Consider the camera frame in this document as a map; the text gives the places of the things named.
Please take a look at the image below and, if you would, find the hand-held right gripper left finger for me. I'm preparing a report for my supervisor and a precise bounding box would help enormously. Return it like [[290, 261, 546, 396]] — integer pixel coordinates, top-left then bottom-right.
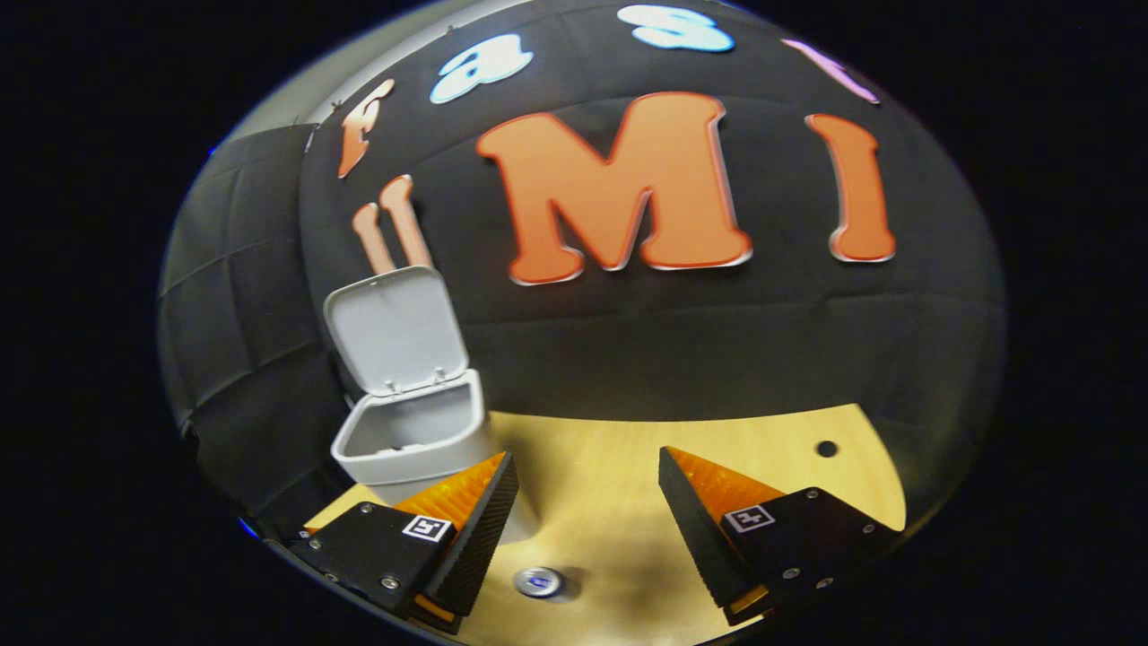
[[289, 451, 520, 636]]

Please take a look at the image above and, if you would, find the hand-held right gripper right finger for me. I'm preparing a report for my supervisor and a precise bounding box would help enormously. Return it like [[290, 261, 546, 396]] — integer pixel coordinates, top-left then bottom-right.
[[657, 446, 902, 627]]

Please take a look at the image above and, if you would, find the silver blue pop can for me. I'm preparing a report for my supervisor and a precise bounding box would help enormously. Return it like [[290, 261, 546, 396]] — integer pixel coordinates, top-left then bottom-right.
[[513, 566, 566, 599]]

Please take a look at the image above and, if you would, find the white desktop garbage bin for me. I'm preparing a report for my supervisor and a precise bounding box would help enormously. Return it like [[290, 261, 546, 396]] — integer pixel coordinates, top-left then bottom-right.
[[323, 266, 539, 545]]

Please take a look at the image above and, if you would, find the wooden desktop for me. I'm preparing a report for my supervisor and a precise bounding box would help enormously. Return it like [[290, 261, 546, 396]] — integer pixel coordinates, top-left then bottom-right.
[[305, 404, 907, 646]]

